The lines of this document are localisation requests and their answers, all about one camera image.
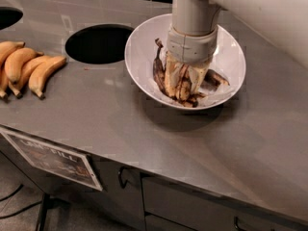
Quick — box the spotted brown banana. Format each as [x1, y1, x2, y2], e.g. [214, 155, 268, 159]
[176, 64, 192, 101]
[165, 60, 180, 97]

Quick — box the yellow banana top left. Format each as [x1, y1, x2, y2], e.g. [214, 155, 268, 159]
[0, 41, 25, 66]

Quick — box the dark banana peel left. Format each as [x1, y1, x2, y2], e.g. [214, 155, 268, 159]
[153, 38, 166, 93]

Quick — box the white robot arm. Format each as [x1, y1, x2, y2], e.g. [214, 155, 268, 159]
[167, 0, 308, 67]

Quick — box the yellow banana middle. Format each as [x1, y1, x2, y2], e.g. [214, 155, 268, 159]
[4, 47, 43, 84]

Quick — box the black cabinet handle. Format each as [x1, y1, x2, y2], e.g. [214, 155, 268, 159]
[117, 167, 129, 189]
[234, 217, 253, 231]

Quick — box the white bowl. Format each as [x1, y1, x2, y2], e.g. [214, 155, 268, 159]
[125, 13, 246, 111]

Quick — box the dark banana peel right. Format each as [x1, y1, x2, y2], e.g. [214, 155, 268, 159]
[204, 69, 229, 88]

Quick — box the yellow banana at edge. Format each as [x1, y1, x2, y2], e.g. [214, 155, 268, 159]
[0, 68, 9, 99]

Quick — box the dark banana peel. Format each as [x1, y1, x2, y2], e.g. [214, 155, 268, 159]
[204, 69, 229, 88]
[153, 38, 166, 93]

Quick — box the black floor cable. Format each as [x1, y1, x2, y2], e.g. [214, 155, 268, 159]
[0, 184, 44, 219]

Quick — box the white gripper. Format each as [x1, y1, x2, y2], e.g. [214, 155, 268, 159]
[165, 27, 218, 93]

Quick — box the yellow banana rightmost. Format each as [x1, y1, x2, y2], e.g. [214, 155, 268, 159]
[28, 56, 66, 99]

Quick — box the grey cabinet drawer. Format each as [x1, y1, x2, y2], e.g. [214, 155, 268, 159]
[141, 177, 308, 231]

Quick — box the black cabinet handle left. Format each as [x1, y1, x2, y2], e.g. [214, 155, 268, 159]
[117, 167, 129, 189]

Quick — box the black cabinet handle right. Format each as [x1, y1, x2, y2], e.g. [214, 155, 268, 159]
[234, 217, 253, 231]

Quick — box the white paper liner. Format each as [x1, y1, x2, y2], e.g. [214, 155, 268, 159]
[147, 29, 237, 108]

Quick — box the landfill sign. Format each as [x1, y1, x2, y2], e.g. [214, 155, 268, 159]
[0, 129, 103, 191]

